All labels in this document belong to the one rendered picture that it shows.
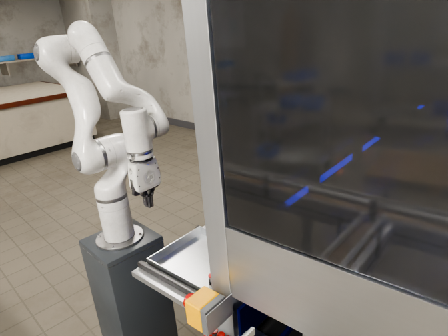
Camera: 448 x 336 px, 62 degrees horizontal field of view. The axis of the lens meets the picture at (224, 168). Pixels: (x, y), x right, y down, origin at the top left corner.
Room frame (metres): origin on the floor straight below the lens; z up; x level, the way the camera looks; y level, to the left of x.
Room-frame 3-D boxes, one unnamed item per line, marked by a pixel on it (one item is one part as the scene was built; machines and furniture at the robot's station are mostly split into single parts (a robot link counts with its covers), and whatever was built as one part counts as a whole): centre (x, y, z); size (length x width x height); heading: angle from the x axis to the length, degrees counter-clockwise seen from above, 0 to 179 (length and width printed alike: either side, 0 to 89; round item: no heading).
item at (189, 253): (1.06, 0.08, 0.90); 0.34 x 0.26 x 0.04; 47
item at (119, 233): (1.32, 0.44, 0.95); 0.19 x 0.19 x 0.18
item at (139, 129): (1.14, 0.26, 1.35); 0.09 x 0.08 x 0.13; 134
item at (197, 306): (0.72, 0.07, 0.99); 0.08 x 0.07 x 0.07; 48
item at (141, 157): (1.14, 0.27, 1.27); 0.09 x 0.08 x 0.03; 138
